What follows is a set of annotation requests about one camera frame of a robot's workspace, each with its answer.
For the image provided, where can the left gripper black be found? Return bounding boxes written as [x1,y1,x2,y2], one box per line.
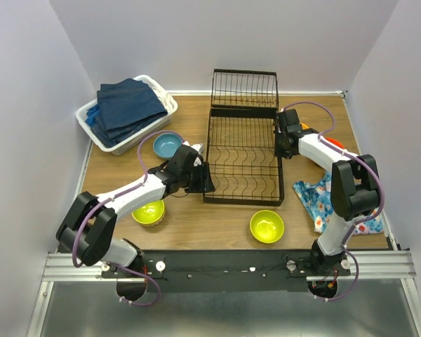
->
[180,161,217,194]

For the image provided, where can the black wire dish rack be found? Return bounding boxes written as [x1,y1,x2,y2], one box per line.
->
[203,69,285,207]

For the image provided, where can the blue ceramic bowl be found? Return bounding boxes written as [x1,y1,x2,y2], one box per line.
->
[152,133,183,159]

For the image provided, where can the lime bowl ribbed white outside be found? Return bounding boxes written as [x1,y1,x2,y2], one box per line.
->
[131,200,166,227]

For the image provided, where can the lime green plain bowl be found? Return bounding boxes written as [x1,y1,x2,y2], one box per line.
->
[249,210,285,244]

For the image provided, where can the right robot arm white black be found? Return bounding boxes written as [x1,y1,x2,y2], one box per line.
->
[275,109,385,275]

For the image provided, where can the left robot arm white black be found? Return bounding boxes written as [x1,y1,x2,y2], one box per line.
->
[56,143,215,277]

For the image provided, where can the red orange bowl stack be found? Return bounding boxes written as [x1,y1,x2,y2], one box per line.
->
[326,138,345,149]

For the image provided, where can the blue floral cloth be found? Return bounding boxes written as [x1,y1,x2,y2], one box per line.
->
[293,172,385,235]

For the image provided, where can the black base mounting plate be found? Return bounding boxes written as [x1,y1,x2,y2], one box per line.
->
[101,249,352,295]

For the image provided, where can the white plastic basket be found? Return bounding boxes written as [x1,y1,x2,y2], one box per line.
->
[76,75,178,156]

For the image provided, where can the folded dark blue towels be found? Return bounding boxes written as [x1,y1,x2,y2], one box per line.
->
[86,78,168,148]

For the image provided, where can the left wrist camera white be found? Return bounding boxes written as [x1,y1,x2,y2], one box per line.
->
[182,141,204,166]

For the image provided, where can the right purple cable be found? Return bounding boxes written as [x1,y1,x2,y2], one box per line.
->
[282,100,385,303]

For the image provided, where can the purple cable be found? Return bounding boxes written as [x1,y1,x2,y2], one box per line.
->
[282,100,385,303]
[71,129,194,307]

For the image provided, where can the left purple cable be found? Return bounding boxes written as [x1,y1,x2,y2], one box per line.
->
[71,129,194,307]

